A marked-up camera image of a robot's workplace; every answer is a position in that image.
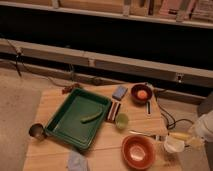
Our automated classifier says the yellow banana toy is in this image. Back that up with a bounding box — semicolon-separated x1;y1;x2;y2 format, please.
169;132;190;141

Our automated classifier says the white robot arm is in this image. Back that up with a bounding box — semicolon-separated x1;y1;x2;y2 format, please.
187;111;213;149

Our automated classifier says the small green cup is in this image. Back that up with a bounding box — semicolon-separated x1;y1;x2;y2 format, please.
115;113;129;130

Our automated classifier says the white paper cup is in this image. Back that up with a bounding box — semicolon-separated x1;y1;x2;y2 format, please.
163;135;185;153

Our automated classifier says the blue sponge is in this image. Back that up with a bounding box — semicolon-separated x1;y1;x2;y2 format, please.
112;86;127;101

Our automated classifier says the striped brown block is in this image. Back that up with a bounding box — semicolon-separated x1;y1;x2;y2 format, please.
106;101;121;122

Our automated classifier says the orange fruit toy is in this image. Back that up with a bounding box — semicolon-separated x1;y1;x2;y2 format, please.
137;90;148;100

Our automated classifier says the red brown toy object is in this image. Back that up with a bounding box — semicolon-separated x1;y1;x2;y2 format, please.
62;83;80;94

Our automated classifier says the green cucumber toy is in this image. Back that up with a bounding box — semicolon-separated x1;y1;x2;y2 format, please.
81;111;102;123

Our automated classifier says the black white marker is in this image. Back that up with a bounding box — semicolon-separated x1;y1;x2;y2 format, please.
146;101;151;116

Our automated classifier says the green plastic tray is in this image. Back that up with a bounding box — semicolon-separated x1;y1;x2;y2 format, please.
45;88;111;150

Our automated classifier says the large orange bowl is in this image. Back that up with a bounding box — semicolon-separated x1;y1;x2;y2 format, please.
121;135;156;170

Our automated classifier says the grey blue cloth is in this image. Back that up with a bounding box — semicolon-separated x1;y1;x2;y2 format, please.
67;151;89;171

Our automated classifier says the black cable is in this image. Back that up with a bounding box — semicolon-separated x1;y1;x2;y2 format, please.
153;88;195;131

